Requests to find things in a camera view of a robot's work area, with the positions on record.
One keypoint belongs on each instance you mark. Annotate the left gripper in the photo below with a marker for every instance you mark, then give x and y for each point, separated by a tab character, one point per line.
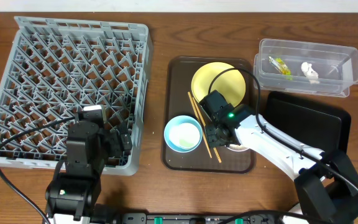
116	149

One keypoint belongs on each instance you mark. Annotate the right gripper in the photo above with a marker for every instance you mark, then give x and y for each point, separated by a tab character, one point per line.
211	139

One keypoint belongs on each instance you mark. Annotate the white bowl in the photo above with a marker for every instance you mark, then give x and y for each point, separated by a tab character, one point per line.
237	148

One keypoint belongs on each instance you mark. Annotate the green snack wrapper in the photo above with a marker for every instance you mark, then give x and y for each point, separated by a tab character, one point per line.
279	65

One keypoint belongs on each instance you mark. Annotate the white tissue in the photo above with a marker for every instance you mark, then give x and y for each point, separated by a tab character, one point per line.
309	73

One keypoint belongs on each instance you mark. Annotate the white paper cup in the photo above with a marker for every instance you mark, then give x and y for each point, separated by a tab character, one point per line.
185	136

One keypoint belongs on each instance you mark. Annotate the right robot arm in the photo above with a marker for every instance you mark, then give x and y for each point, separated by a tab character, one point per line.
326	184

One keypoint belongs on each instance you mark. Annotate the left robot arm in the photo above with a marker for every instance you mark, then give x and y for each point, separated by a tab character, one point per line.
76	184

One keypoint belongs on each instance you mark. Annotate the grey dishwasher rack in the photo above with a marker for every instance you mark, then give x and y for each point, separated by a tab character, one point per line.
55	68

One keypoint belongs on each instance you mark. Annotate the wooden chopstick right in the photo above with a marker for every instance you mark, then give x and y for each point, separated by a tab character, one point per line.
204	125

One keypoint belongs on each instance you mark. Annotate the wooden chopstick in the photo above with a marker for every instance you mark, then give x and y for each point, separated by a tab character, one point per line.
198	119
204	125

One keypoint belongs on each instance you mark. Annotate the light blue bowl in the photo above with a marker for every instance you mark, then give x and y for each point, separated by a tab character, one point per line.
176	121

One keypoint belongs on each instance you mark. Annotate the wooden chopstick left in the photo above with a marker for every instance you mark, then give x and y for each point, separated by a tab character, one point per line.
198	119

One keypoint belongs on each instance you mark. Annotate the yellow plate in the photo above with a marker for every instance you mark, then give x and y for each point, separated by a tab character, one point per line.
230	84

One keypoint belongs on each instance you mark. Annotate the dark brown serving tray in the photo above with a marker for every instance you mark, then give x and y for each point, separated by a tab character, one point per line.
180	74

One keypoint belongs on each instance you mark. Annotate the clear plastic bin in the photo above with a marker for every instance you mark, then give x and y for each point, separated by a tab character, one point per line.
336	65

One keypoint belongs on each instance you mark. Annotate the black tray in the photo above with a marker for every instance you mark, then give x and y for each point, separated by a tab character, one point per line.
313	123

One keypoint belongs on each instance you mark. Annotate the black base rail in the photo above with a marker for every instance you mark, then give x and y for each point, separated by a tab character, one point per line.
142	218

